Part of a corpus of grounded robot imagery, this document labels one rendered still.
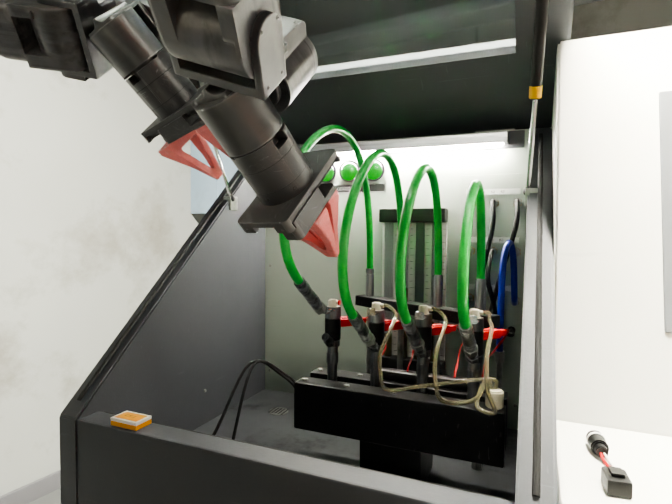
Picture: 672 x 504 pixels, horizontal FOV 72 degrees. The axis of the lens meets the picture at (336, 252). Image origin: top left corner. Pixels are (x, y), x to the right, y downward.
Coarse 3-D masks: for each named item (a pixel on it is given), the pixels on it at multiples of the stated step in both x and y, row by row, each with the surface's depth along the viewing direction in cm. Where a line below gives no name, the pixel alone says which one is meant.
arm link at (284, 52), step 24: (264, 24) 31; (288, 24) 40; (264, 48) 32; (288, 48) 40; (312, 48) 43; (192, 72) 36; (216, 72) 35; (264, 72) 33; (288, 72) 40; (312, 72) 44; (264, 96) 34; (288, 96) 41
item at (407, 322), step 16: (416, 176) 68; (432, 176) 78; (416, 192) 66; (432, 192) 82; (400, 224) 63; (400, 240) 61; (400, 256) 61; (400, 272) 61; (400, 288) 61; (400, 304) 62; (400, 320) 65; (416, 336) 68
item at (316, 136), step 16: (320, 128) 76; (336, 128) 80; (304, 144) 70; (352, 144) 88; (368, 192) 96; (368, 208) 97; (368, 224) 98; (288, 240) 65; (368, 240) 99; (288, 256) 66; (368, 256) 99; (288, 272) 67; (368, 272) 99
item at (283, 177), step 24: (264, 144) 39; (288, 144) 40; (240, 168) 41; (264, 168) 40; (288, 168) 40; (312, 168) 44; (264, 192) 42; (288, 192) 41; (312, 192) 42; (264, 216) 42; (288, 216) 40
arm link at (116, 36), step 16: (112, 16) 47; (128, 16) 48; (144, 16) 52; (96, 32) 47; (112, 32) 47; (128, 32) 48; (144, 32) 49; (112, 48) 48; (128, 48) 48; (144, 48) 49; (160, 48) 51; (112, 64) 50; (128, 64) 49; (144, 64) 50
